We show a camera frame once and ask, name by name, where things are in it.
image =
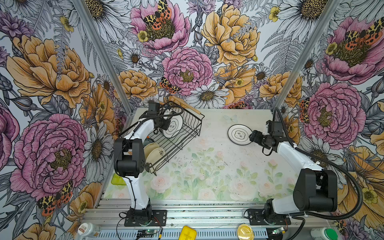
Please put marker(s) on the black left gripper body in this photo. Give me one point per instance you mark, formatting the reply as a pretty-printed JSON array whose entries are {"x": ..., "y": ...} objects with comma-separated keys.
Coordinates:
[{"x": 163, "y": 124}]

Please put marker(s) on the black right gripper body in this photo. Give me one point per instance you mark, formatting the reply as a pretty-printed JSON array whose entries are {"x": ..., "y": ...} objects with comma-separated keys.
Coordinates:
[{"x": 265, "y": 142}]

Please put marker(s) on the white green rimmed plate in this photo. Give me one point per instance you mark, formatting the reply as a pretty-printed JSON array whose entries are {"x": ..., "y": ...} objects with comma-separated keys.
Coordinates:
[{"x": 174, "y": 128}]

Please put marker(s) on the white plate ring pattern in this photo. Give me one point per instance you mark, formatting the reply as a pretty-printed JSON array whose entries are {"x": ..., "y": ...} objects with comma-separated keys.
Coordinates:
[{"x": 240, "y": 135}]

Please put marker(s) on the black wire dish rack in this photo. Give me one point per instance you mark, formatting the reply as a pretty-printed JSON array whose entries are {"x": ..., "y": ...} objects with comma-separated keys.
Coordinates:
[{"x": 192, "y": 124}]

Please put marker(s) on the cream bowl plate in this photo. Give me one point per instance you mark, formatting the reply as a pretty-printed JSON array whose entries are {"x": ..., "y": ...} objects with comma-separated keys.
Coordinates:
[{"x": 155, "y": 155}]

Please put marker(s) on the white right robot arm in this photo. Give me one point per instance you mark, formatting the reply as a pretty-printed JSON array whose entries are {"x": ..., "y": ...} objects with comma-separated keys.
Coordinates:
[{"x": 315, "y": 189}]

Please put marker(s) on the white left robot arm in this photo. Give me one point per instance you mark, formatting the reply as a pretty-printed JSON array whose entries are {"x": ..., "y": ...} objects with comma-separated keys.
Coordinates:
[{"x": 130, "y": 163}]

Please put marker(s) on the green translucent square dish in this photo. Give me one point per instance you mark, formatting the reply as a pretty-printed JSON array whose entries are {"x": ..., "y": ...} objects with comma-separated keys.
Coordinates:
[{"x": 118, "y": 180}]

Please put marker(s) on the round yellow lid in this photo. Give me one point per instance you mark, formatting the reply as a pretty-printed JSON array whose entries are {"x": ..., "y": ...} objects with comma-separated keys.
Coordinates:
[{"x": 245, "y": 232}]

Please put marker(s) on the green white button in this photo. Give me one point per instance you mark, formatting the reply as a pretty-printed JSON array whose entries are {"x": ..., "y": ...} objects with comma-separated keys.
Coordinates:
[{"x": 324, "y": 234}]

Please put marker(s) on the yellow plastic block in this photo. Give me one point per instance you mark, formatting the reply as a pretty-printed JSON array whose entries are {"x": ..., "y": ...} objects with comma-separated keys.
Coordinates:
[{"x": 188, "y": 233}]

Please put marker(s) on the white bottle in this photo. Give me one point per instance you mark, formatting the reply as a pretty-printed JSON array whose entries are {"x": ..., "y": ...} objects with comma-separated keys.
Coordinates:
[{"x": 89, "y": 230}]

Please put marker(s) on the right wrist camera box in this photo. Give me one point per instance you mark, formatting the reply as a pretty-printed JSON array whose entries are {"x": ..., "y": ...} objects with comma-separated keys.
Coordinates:
[{"x": 275, "y": 129}]

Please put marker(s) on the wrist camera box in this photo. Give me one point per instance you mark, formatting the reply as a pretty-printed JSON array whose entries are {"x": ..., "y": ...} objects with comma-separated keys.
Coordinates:
[
  {"x": 154, "y": 109},
  {"x": 275, "y": 129}
]

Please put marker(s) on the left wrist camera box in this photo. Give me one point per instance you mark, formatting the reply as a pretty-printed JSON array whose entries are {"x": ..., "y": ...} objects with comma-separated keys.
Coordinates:
[{"x": 154, "y": 109}]

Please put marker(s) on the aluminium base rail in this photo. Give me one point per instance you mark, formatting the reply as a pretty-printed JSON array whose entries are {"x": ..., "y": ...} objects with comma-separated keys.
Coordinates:
[{"x": 217, "y": 220}]

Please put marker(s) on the aluminium left corner post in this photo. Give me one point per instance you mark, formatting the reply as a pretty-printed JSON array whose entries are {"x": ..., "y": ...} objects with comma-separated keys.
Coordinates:
[{"x": 92, "y": 31}]

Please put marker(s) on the aluminium corner post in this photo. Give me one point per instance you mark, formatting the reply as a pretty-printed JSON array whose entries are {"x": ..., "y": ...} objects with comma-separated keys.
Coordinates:
[
  {"x": 323, "y": 22},
  {"x": 92, "y": 31}
]

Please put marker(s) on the aluminium right corner post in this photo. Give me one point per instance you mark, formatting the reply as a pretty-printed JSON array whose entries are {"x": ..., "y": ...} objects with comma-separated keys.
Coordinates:
[{"x": 323, "y": 22}]

